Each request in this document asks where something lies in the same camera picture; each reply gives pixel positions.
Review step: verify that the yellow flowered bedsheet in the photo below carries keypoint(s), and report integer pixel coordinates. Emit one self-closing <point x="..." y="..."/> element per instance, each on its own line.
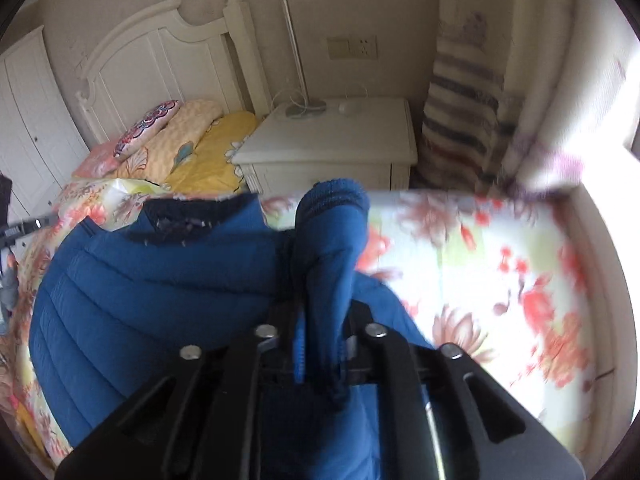
<point x="220" y="145"/>

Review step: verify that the white desk lamp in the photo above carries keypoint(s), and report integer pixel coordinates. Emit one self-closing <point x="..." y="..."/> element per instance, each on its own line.
<point x="307" y="108"/>

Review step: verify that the white wardrobe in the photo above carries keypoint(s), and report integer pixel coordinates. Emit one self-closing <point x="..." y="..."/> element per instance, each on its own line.
<point x="30" y="110"/>

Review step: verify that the printed striped curtain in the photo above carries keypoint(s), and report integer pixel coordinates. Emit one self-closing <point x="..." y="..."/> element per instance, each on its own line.
<point x="470" y="85"/>

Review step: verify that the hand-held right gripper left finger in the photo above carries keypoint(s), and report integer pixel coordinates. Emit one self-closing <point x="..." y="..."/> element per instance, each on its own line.
<point x="300" y="350"/>

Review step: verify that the white nightstand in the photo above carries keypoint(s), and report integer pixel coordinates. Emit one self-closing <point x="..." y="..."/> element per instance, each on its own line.
<point x="325" y="135"/>

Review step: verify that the floral quilt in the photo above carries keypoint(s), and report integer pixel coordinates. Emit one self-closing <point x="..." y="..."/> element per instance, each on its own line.
<point x="475" y="270"/>

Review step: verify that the patterned colourful pillow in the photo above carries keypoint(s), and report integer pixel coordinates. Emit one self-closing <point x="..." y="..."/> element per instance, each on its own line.
<point x="145" y="127"/>

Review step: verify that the pink pillow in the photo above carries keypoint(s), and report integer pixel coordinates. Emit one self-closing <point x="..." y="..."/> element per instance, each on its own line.
<point x="97" y="160"/>

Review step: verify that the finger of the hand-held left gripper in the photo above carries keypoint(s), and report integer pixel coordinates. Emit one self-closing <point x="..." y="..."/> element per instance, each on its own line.
<point x="30" y="227"/>

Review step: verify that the blue quilted jacket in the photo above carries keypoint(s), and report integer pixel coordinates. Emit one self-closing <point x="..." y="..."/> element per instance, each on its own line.
<point x="150" y="285"/>

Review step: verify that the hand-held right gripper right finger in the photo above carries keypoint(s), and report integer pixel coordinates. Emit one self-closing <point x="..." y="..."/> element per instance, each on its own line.
<point x="372" y="355"/>

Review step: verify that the white wooden headboard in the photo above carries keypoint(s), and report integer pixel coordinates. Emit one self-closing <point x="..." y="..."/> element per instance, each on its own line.
<point x="165" y="60"/>

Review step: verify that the window sill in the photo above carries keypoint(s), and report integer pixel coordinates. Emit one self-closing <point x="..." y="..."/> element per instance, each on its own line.
<point x="600" y="270"/>

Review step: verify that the window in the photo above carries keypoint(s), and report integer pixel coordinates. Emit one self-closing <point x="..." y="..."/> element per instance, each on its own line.
<point x="620" y="110"/>

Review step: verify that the pale yellow textured pillow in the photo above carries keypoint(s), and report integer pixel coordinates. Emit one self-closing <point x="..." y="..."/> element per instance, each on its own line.
<point x="195" y="120"/>

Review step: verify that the beige wall socket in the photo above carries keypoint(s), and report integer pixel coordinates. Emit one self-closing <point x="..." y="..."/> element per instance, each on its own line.
<point x="352" y="47"/>

